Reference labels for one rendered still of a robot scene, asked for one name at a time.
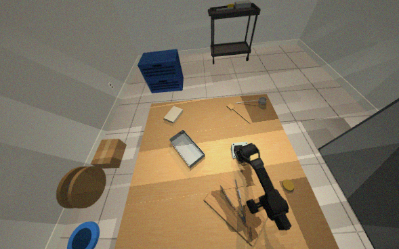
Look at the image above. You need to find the grey metal roasting tin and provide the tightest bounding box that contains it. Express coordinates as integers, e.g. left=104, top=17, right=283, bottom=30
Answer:
left=169, top=130, right=205, bottom=168

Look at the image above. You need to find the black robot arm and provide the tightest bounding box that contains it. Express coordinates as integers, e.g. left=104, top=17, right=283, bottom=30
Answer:
left=234, top=143, right=291, bottom=231

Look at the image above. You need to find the beige flat block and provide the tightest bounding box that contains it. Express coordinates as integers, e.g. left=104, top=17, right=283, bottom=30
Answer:
left=164, top=106, right=183, bottom=123

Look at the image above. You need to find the light wooden board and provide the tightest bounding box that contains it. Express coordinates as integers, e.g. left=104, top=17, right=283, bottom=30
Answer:
left=205, top=172, right=268, bottom=246

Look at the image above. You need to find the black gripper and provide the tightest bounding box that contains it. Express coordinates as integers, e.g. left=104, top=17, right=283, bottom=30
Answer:
left=246, top=189, right=280, bottom=214

